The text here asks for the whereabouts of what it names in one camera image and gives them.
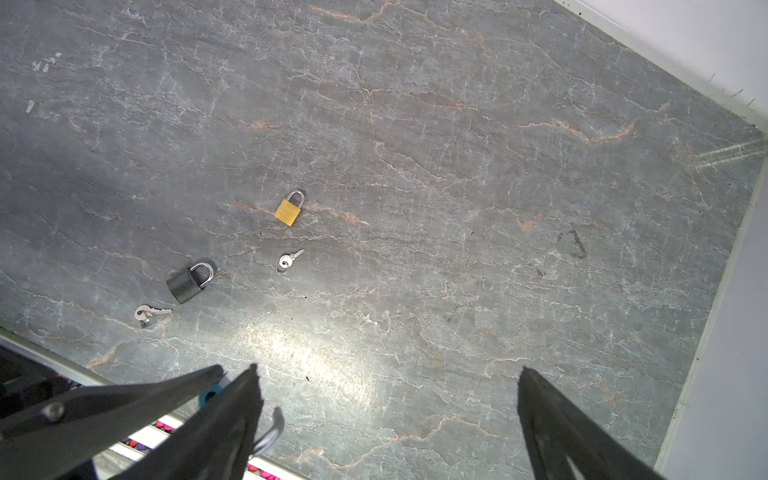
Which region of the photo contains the blue padlock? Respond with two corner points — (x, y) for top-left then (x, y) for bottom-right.
(198, 374), (231, 409)

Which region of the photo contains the silver key near rail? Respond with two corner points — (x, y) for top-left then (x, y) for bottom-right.
(134, 304), (173, 328)

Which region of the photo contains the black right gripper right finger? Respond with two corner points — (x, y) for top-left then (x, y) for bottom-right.
(517, 367), (660, 479)

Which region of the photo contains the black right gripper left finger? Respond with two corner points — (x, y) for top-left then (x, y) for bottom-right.
(117, 364), (264, 479)

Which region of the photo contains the dark grey padlock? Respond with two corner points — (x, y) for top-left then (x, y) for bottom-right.
(166, 261), (216, 304)

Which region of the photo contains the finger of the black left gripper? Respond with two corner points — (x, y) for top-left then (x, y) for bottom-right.
(1, 365), (224, 479)

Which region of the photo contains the small brass padlock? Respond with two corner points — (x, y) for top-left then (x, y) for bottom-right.
(274, 190), (306, 227)

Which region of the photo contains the small silver key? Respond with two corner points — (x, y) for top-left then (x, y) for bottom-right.
(277, 249), (304, 271)

